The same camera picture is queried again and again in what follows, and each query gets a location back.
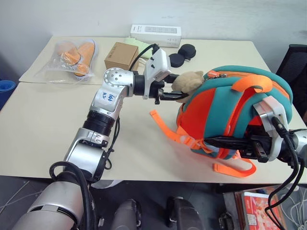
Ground long white box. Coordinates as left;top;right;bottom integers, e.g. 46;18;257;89
130;23;182;48

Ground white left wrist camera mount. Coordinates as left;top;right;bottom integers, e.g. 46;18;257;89
142;49;172;100

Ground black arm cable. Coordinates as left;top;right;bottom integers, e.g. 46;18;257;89
265;115;307;230
49;115;121;230

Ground brown cardboard box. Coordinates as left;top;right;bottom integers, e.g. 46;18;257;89
104;42;139;72

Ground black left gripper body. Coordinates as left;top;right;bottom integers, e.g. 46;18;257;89
149;80;166;105

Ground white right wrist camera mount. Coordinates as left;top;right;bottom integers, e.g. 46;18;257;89
251;95;290;161

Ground black round case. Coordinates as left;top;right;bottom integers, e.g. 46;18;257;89
178;44;197;59
168;53;186;68

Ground light green cloth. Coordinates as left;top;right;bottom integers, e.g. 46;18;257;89
124;37;154;60

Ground black chair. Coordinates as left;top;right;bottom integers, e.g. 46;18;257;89
275;44;307;113

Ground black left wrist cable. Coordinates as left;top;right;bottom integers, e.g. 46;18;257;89
130;44;160;72

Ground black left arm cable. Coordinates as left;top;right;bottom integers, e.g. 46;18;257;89
49;115;121;230

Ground tan plush toy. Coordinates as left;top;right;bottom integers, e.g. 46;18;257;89
170;70;204;104

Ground small orange foam piece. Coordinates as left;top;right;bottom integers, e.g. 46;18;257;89
74;63;90;78

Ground red printed box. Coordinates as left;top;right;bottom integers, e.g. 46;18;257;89
241;191;286;230

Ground orange and teal backpack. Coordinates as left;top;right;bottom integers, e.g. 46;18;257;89
149;65;294;179

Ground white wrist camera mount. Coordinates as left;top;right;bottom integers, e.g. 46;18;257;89
142;49;172;100
251;95;290;161

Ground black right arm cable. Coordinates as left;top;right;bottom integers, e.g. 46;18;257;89
265;115;307;230

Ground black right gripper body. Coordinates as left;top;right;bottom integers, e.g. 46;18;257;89
239;124;272;164

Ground clear plastic bag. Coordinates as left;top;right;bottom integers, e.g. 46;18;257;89
35;39;99;84

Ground white cords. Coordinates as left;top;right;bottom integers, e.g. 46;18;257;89
280;184;307;230

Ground dark rounded shape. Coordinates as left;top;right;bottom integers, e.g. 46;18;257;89
112;198;142;230
166;196;202;230

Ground blue round object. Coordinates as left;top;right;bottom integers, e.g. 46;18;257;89
0;80;16;111

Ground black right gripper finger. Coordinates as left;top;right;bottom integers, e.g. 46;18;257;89
211;143;246;152
205;136;248;144

